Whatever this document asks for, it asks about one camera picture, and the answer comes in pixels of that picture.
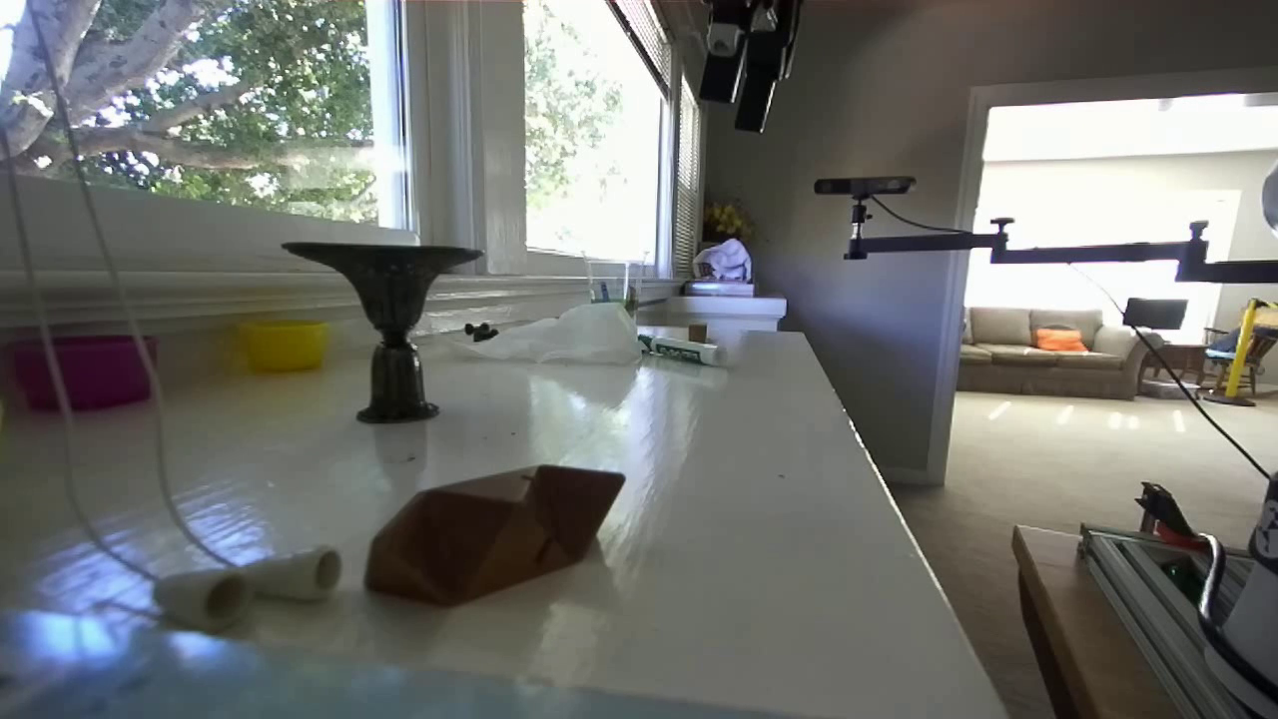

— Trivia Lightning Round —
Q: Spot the brown wooden polyhedron block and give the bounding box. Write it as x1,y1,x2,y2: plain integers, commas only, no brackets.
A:
365,465,624,609

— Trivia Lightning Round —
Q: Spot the beige sofa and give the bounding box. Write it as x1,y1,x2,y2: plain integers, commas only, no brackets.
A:
960,307,1147,400

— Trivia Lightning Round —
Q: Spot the white cord pull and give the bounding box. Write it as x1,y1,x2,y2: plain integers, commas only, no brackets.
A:
242,549,342,604
153,573,250,633

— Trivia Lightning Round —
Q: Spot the white cord pull far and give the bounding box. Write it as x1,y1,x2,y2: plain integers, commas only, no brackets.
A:
242,549,342,604

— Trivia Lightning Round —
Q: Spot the orange cushion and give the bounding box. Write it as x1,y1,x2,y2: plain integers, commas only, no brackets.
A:
1033,327,1086,353

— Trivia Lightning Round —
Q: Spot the white cord pull near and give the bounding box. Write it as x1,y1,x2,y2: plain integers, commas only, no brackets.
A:
153,573,250,633

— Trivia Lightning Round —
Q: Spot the white folded cloth figure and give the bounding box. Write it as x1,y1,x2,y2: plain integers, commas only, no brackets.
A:
692,236,755,284

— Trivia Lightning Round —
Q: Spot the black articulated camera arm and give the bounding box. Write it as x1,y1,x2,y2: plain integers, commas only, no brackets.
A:
845,203,1278,284

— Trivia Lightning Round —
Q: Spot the dark metal goblet stand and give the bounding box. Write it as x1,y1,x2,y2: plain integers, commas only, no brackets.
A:
287,239,476,425

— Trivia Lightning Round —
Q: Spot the wooden side table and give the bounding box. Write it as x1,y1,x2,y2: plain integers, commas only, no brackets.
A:
1011,526,1174,719

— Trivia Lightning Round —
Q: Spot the crumpled clear plastic sheet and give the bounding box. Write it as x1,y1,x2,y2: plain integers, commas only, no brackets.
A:
472,304,637,365

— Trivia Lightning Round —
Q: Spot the small black clip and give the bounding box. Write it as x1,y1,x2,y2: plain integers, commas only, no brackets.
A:
462,324,500,344

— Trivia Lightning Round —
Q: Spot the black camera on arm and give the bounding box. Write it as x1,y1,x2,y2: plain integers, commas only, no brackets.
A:
814,177,914,200

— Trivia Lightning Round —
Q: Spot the magenta plastic bowl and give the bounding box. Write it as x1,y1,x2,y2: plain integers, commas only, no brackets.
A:
13,337,153,410

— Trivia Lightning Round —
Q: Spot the green whiteboard marker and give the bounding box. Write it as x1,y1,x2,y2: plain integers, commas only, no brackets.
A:
637,327,719,368

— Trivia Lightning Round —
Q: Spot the yellow plastic bowl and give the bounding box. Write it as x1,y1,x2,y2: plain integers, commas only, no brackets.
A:
241,320,329,373

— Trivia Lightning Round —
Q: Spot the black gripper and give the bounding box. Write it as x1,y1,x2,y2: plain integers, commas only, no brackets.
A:
700,0,802,132

